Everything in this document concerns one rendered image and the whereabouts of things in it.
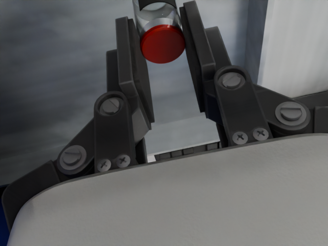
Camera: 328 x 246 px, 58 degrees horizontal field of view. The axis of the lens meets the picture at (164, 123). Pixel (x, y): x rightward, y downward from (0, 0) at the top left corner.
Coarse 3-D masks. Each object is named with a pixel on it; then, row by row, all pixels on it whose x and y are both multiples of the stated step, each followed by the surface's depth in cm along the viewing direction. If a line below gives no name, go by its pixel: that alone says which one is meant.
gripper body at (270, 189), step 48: (240, 144) 8; (288, 144) 8; (48, 192) 8; (96, 192) 8; (144, 192) 7; (192, 192) 7; (240, 192) 7; (288, 192) 7; (48, 240) 7; (96, 240) 7; (144, 240) 7; (192, 240) 6; (240, 240) 6; (288, 240) 6
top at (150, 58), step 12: (144, 36) 13; (156, 36) 13; (168, 36) 13; (180, 36) 13; (144, 48) 13; (156, 48) 13; (168, 48) 13; (180, 48) 13; (156, 60) 14; (168, 60) 14
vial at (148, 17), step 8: (136, 0) 14; (136, 8) 14; (144, 8) 13; (152, 8) 13; (160, 8) 13; (168, 8) 13; (136, 16) 14; (144, 16) 13; (152, 16) 13; (160, 16) 13; (168, 16) 13; (176, 16) 14; (136, 24) 14; (144, 24) 13; (152, 24) 13; (160, 24) 13; (168, 24) 13; (176, 24) 13; (144, 32) 13
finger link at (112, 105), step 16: (112, 96) 11; (96, 112) 10; (112, 112) 10; (128, 112) 10; (96, 128) 10; (112, 128) 10; (128, 128) 10; (96, 144) 9; (112, 144) 9; (128, 144) 9; (144, 144) 12; (96, 160) 9; (112, 160) 9; (128, 160) 9; (144, 160) 11
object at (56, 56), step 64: (0, 0) 18; (64, 0) 19; (128, 0) 20; (192, 0) 20; (256, 0) 19; (0, 64) 22; (64, 64) 23; (256, 64) 23; (0, 128) 29; (64, 128) 30; (192, 128) 31
